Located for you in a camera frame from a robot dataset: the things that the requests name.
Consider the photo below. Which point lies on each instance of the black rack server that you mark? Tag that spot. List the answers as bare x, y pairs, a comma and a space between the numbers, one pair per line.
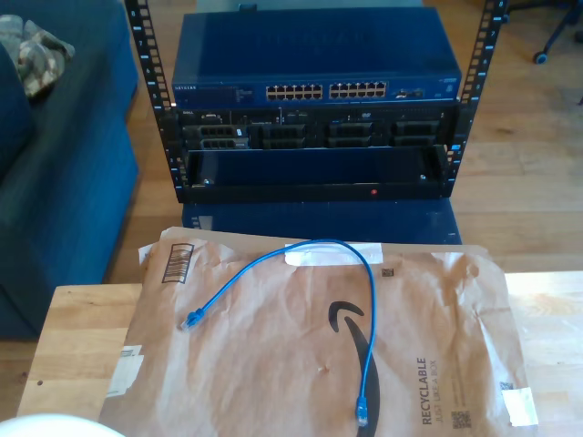
291, 132

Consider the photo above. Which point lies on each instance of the blue network switch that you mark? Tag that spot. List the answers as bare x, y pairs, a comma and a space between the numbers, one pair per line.
319, 50

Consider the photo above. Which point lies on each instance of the blue sofa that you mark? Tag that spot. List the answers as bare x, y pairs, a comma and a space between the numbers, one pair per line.
68, 182

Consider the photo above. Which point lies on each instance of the brown paper mailer envelope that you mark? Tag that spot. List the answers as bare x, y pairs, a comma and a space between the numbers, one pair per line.
273, 364

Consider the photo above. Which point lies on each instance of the camouflage cloth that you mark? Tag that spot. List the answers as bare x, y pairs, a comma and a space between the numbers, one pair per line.
41, 59

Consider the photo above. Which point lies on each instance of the black office chair base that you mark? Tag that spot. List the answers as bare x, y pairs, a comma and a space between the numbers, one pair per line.
553, 32

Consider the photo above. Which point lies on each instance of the black rack frame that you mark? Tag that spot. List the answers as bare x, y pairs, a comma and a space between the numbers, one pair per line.
150, 68

